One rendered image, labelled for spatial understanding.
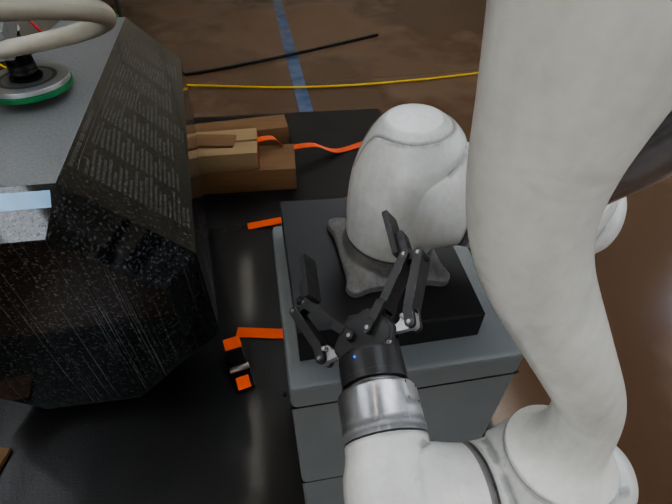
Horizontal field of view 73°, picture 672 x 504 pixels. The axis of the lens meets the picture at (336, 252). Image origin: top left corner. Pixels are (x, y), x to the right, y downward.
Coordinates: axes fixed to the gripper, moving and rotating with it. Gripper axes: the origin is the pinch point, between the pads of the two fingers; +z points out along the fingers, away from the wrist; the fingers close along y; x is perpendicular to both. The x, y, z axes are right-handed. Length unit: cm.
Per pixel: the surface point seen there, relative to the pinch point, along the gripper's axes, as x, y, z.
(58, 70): 19, -69, 89
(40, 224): 13, -66, 34
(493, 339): -31.6, 8.3, -7.6
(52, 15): 37.4, -13.7, 20.4
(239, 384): -68, -84, 22
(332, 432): -28.6, -24.5, -14.9
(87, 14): 34.3, -13.3, 25.2
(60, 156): 14, -62, 52
